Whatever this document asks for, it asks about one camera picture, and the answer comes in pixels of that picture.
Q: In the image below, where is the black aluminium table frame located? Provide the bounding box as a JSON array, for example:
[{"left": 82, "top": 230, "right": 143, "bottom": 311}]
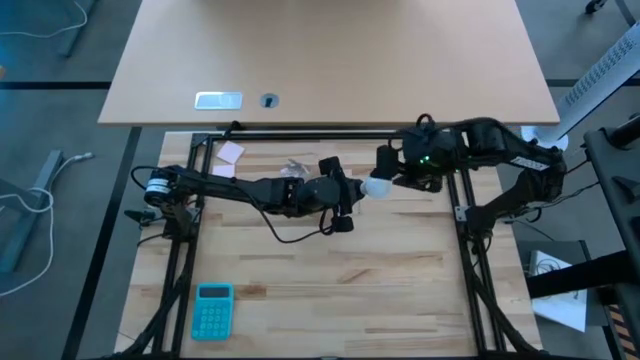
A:
[{"left": 115, "top": 121, "right": 544, "bottom": 360}]

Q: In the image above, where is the pink sticky note pad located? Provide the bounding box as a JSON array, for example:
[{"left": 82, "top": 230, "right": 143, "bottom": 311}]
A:
[{"left": 216, "top": 140, "right": 247, "bottom": 166}]

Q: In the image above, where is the white paper sheet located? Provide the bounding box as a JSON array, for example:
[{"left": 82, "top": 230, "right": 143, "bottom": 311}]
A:
[{"left": 529, "top": 249, "right": 590, "bottom": 334}]

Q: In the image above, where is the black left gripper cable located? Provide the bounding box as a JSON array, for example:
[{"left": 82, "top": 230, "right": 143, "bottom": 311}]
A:
[{"left": 249, "top": 192, "right": 351, "bottom": 245}]

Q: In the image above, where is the white floor cable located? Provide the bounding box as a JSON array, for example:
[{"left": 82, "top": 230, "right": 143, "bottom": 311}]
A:
[
  {"left": 0, "top": 0, "right": 90, "bottom": 40},
  {"left": 0, "top": 152, "right": 96, "bottom": 299}
]

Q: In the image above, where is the clear plastic packet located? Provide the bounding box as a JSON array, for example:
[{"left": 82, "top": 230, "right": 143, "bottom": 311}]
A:
[{"left": 279, "top": 158, "right": 311, "bottom": 178}]

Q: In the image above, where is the silver desk plate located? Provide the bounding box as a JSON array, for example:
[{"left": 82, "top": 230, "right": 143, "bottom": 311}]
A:
[{"left": 194, "top": 91, "right": 245, "bottom": 111}]

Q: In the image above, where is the teal calculator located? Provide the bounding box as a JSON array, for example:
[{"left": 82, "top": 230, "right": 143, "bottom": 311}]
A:
[{"left": 191, "top": 282, "right": 236, "bottom": 343}]

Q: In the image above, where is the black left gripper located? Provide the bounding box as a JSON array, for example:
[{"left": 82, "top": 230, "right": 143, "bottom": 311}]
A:
[{"left": 287, "top": 155, "right": 365, "bottom": 234}]

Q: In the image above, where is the white lightbulb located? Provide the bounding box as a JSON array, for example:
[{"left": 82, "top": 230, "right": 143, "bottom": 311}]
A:
[{"left": 359, "top": 175, "right": 395, "bottom": 200}]

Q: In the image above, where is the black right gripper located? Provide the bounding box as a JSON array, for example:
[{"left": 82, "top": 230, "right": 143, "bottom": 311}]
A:
[{"left": 375, "top": 127, "right": 449, "bottom": 194}]

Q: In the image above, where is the black clamp mount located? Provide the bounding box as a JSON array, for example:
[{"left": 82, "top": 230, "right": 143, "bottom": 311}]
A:
[{"left": 124, "top": 208, "right": 169, "bottom": 228}]

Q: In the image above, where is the black power cable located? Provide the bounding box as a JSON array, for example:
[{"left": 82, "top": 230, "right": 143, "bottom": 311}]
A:
[{"left": 514, "top": 158, "right": 601, "bottom": 224}]

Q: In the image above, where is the yellow black striped plate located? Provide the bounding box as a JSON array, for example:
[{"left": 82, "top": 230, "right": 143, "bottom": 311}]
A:
[{"left": 605, "top": 298, "right": 640, "bottom": 360}]

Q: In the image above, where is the grey desk leg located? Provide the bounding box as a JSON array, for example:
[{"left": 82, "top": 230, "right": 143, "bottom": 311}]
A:
[{"left": 0, "top": 149, "right": 66, "bottom": 274}]

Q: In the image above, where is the beige desk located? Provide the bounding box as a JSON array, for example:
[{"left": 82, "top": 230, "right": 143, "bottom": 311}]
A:
[{"left": 98, "top": 0, "right": 562, "bottom": 126}]

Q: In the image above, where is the white tower fan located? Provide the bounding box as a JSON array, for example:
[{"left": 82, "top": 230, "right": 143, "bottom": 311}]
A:
[{"left": 519, "top": 20, "right": 640, "bottom": 153}]

